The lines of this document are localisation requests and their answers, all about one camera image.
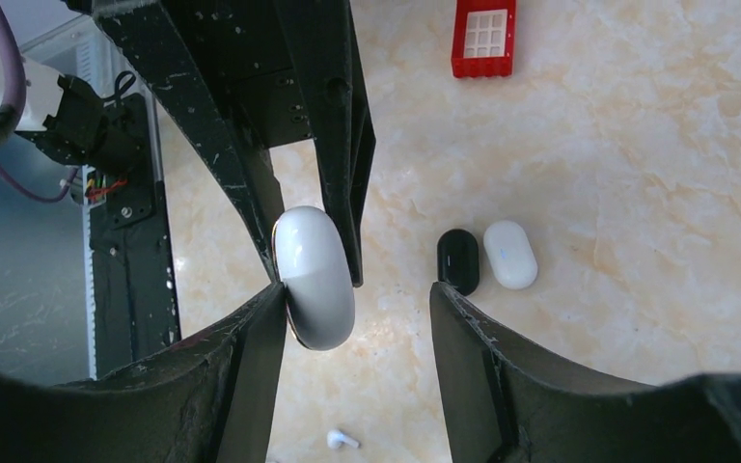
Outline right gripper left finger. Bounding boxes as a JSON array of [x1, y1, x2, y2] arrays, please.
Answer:
[[0, 284, 287, 462]]

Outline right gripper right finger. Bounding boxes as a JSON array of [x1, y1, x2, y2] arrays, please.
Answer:
[[429, 282, 741, 462]]

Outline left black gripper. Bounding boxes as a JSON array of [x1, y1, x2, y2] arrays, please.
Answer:
[[92, 1, 375, 287]]

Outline white oval charging case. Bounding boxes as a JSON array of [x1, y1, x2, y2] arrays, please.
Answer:
[[483, 220, 538, 290]]

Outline white square charging case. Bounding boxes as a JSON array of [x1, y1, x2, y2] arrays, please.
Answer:
[[272, 205, 356, 351]]

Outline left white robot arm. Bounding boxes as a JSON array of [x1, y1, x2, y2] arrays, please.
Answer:
[[0, 1, 285, 280]]

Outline red toy window brick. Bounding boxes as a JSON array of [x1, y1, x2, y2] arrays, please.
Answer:
[[451, 0, 517, 79]]

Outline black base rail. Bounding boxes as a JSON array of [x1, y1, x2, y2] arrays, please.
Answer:
[[88, 94, 181, 378]]

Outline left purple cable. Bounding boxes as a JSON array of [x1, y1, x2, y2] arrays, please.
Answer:
[[0, 0, 81, 205]]

